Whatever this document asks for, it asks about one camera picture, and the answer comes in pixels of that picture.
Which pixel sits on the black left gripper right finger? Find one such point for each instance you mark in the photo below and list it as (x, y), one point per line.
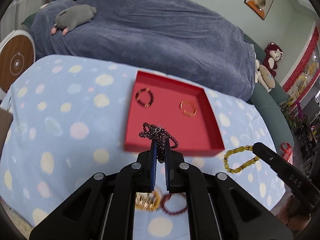
(218, 207)

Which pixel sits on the green round bed frame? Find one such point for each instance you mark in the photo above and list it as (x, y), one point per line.
(268, 105)

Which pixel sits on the red shallow jewelry tray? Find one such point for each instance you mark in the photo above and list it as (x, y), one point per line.
(180, 108)

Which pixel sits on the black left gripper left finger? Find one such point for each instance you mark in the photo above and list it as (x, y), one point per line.
(104, 206)

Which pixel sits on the white sheer curtain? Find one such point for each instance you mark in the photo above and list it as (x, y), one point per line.
(16, 13)

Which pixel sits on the red monkey plush toy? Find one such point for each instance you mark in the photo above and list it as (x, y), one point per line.
(273, 54)

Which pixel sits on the round wooden white side table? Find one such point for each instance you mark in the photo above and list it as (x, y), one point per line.
(17, 55)

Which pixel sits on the cream plush toy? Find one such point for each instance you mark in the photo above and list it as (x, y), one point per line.
(264, 77)

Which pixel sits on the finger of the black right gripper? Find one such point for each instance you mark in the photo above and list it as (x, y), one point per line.
(302, 187)

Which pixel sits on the person's right hand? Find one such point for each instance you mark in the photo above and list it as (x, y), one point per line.
(293, 222)

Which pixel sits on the red gift bag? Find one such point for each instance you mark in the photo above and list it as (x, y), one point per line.
(287, 152)

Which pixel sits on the blue polka dot cloth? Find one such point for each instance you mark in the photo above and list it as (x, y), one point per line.
(69, 122)

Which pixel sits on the grey plush mouse toy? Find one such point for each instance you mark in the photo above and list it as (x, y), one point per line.
(68, 19)

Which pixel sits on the dark blue bed blanket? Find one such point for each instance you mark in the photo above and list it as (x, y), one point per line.
(176, 37)

